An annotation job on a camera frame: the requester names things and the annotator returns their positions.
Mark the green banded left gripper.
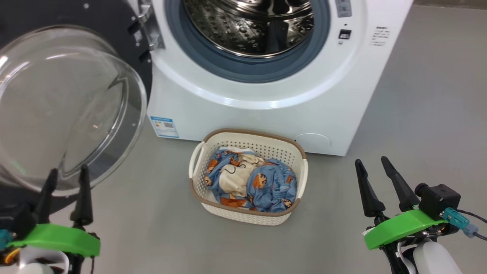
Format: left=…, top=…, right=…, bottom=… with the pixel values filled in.
left=8, top=164, right=100, bottom=274

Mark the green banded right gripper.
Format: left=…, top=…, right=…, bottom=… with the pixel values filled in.
left=355, top=156, right=449, bottom=274

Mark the black glass washing machine door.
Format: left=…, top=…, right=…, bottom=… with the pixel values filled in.
left=0, top=0, right=153, bottom=213

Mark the blue cartoon print garment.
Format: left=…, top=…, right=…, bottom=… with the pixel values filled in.
left=245, top=158, right=298, bottom=213

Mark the cream and blue cartoon garment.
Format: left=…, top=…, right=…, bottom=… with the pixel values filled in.
left=205, top=148, right=267, bottom=208

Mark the white front-load washing machine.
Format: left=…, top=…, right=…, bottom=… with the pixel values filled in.
left=127, top=0, right=414, bottom=156

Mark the steel washer drum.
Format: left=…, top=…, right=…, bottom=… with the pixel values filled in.
left=184, top=0, right=315, bottom=58

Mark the blue energy label sticker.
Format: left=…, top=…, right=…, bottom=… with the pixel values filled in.
left=150, top=116, right=179, bottom=138

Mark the cream perforated laundry basket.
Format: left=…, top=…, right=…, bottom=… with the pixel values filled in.
left=188, top=129, right=309, bottom=226

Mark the grey warning sticker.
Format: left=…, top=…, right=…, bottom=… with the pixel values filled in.
left=335, top=0, right=352, bottom=18

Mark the teal left cable connector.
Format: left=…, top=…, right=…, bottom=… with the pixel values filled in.
left=0, top=229, right=16, bottom=250

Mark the teal cable connector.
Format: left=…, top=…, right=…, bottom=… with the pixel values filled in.
left=442, top=207, right=479, bottom=238
left=0, top=229, right=16, bottom=250

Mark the teal right cable connector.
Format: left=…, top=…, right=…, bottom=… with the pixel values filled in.
left=442, top=207, right=479, bottom=238

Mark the thin black right cable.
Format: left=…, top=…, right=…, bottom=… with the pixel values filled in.
left=457, top=209, right=487, bottom=241

